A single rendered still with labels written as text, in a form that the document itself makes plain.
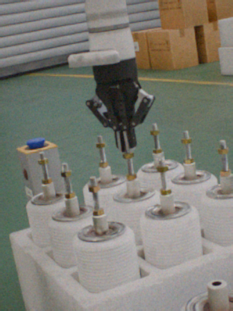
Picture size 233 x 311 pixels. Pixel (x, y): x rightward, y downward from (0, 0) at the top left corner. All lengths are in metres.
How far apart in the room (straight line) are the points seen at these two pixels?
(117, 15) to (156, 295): 0.45
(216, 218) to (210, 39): 3.94
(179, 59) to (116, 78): 3.72
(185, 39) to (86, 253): 3.92
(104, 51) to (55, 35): 5.42
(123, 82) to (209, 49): 3.89
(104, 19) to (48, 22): 5.35
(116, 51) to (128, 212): 0.27
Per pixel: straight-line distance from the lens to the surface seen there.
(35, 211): 1.14
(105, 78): 1.03
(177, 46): 4.73
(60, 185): 1.33
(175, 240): 0.98
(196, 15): 4.85
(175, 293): 0.97
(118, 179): 1.21
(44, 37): 6.34
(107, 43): 1.02
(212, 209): 1.03
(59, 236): 1.04
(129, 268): 0.95
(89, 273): 0.95
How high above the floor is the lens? 0.59
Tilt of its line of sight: 15 degrees down
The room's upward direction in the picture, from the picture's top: 9 degrees counter-clockwise
